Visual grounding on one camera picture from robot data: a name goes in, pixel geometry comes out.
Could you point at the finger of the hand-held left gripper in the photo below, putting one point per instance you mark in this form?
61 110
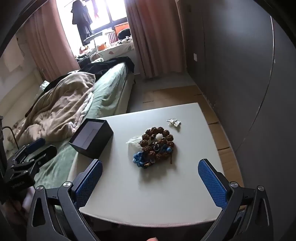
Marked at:
47 153
35 143

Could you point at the white tissue paper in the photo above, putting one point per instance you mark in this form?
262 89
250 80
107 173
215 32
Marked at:
134 144

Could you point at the black jewelry box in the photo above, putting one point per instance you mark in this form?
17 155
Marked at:
91 139

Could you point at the red striped box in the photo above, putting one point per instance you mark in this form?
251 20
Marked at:
111 37

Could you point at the beige blanket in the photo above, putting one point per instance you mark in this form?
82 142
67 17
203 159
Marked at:
64 102

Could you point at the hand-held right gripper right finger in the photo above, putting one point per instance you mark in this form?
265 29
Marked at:
212 183

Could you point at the dark flat tray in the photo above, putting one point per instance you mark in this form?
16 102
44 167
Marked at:
92 37

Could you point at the bed with green sheet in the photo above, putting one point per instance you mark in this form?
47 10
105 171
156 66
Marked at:
108 88

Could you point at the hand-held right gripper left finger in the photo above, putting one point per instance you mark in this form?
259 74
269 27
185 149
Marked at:
90 183

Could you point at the white fleece blanket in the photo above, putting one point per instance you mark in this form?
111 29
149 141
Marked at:
82 109

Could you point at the narrow pink curtain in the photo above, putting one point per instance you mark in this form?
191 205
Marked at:
50 41

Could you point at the hanging dark garment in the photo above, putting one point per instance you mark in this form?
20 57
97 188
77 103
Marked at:
81 20

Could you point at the black round cushion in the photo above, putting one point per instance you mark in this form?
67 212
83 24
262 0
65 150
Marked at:
124 33

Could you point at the clear container with orange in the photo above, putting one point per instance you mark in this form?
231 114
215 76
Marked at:
100 45

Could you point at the orange box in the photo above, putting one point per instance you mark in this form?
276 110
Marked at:
121 27

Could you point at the floral windowsill cloth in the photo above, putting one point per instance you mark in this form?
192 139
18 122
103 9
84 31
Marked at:
115 49

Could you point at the wide pink curtain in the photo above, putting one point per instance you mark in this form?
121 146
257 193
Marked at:
157 34

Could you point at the white wall outlet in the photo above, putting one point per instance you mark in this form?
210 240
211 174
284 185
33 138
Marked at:
195 57

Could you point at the black clothing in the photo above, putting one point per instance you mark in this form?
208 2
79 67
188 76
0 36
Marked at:
108 63

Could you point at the silver butterfly brooch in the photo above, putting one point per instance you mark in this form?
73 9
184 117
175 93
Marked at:
174 122

